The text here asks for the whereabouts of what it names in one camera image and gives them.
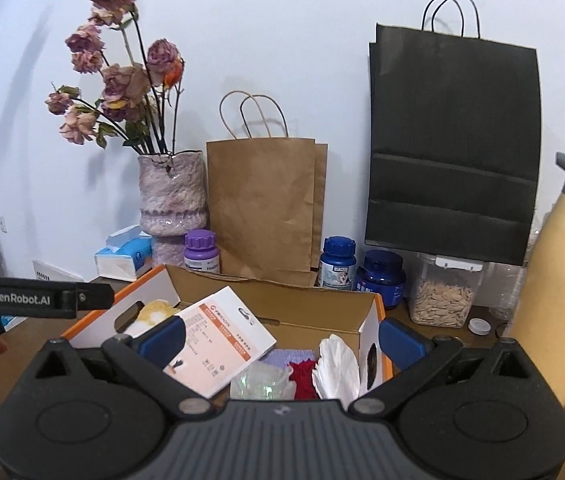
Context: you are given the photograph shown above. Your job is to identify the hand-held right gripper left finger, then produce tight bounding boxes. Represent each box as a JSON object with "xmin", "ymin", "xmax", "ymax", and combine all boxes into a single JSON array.
[{"xmin": 35, "ymin": 316, "xmax": 213, "ymax": 418}]

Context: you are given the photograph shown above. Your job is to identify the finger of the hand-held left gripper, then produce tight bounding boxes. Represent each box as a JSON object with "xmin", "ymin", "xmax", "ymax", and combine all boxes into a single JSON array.
[{"xmin": 75, "ymin": 282, "xmax": 114, "ymax": 314}]

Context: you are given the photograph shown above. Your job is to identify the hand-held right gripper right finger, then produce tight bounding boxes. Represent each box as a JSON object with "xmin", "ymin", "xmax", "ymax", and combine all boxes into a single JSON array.
[{"xmin": 351, "ymin": 316, "xmax": 533, "ymax": 418}]

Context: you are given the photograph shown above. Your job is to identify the yellow plush toy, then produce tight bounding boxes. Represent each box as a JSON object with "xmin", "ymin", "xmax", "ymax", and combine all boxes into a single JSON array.
[{"xmin": 130, "ymin": 300, "xmax": 180, "ymax": 336}]

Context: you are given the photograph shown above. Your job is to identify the orange cardboard box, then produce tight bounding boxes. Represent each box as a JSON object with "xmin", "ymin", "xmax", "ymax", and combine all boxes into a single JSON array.
[{"xmin": 60, "ymin": 264, "xmax": 394, "ymax": 401}]

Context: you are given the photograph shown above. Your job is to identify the purple woven pouch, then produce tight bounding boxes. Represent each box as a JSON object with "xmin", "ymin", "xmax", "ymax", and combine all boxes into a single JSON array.
[{"xmin": 261, "ymin": 348, "xmax": 320, "ymax": 367}]

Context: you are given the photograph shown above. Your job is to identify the white ribbed object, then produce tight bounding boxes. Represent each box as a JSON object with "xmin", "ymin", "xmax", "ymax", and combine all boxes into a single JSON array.
[{"xmin": 31, "ymin": 259, "xmax": 86, "ymax": 283}]

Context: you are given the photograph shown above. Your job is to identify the blue tissue box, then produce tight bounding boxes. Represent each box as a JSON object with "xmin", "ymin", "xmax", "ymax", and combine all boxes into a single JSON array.
[{"xmin": 94, "ymin": 225, "xmax": 154, "ymax": 282}]

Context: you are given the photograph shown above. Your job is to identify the white orange packaging card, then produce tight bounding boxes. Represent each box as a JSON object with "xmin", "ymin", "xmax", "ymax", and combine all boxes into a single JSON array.
[{"xmin": 162, "ymin": 286, "xmax": 278, "ymax": 402}]

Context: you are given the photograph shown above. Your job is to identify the clear container of seeds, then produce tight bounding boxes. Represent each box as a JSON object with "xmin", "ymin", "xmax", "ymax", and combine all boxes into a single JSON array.
[{"xmin": 407, "ymin": 252, "xmax": 484, "ymax": 328}]

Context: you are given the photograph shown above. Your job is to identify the dark blue jar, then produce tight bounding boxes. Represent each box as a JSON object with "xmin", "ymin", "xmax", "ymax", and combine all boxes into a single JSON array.
[{"xmin": 355, "ymin": 250, "xmax": 407, "ymax": 310}]

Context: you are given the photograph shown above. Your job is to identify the purple lid bottle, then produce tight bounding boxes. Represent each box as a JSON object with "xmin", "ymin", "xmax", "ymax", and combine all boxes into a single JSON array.
[{"xmin": 183, "ymin": 230, "xmax": 222, "ymax": 275}]

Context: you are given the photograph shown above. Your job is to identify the blue lid white bottle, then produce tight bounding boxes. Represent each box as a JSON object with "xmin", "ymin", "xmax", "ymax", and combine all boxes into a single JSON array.
[{"xmin": 318, "ymin": 236, "xmax": 358, "ymax": 291}]

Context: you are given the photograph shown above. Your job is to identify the red knitted cloth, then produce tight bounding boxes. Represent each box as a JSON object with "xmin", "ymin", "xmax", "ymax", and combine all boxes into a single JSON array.
[{"xmin": 287, "ymin": 359, "xmax": 322, "ymax": 401}]

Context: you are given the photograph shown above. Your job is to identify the clear plastic wrap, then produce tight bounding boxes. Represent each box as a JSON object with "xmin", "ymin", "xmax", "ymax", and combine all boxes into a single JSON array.
[{"xmin": 230, "ymin": 361, "xmax": 297, "ymax": 401}]

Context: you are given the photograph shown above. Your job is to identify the clear plastic cups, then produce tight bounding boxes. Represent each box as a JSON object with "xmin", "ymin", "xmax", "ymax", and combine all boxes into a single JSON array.
[{"xmin": 482, "ymin": 260, "xmax": 530, "ymax": 322}]

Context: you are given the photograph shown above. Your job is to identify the pink glazed vase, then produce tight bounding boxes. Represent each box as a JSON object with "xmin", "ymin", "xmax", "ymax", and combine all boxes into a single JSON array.
[{"xmin": 137, "ymin": 150, "xmax": 209, "ymax": 267}]

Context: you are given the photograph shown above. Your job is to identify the brown paper bag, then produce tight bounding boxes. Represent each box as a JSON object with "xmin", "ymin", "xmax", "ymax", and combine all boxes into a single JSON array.
[{"xmin": 206, "ymin": 91, "xmax": 329, "ymax": 288}]

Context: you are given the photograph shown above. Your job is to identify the cream thermos jug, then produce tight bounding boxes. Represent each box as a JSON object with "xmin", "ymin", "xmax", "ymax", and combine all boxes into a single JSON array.
[{"xmin": 507, "ymin": 139, "xmax": 565, "ymax": 408}]

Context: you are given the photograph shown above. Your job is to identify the black paper bag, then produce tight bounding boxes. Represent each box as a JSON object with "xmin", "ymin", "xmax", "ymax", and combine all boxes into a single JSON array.
[{"xmin": 365, "ymin": 0, "xmax": 543, "ymax": 267}]

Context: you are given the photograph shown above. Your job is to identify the dried roses bouquet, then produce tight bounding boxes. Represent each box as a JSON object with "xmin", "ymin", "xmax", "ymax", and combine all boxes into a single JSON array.
[{"xmin": 45, "ymin": 0, "xmax": 186, "ymax": 156}]

